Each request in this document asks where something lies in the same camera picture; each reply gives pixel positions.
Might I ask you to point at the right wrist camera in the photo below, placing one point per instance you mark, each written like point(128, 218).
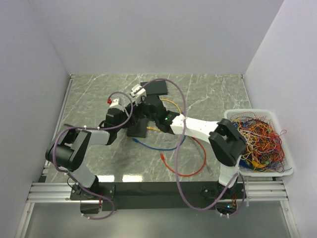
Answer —
point(138, 94)

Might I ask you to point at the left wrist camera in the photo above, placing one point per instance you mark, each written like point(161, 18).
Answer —
point(116, 103)

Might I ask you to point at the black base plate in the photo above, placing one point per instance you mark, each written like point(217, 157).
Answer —
point(159, 195)

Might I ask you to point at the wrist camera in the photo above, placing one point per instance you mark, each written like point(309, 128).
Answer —
point(138, 94)
point(116, 103)

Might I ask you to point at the aluminium rail frame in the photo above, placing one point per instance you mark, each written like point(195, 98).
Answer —
point(254, 190)

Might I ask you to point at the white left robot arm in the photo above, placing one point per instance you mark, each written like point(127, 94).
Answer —
point(67, 150)

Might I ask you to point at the black TP-Link network switch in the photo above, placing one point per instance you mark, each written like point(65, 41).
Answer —
point(139, 129)

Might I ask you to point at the black Mercury network switch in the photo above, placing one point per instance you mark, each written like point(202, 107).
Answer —
point(158, 88)

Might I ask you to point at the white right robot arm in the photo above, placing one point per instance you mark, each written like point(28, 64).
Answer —
point(226, 142)

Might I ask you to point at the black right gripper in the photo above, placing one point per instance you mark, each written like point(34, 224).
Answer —
point(142, 103)

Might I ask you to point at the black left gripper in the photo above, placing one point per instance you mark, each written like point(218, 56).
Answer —
point(131, 122)

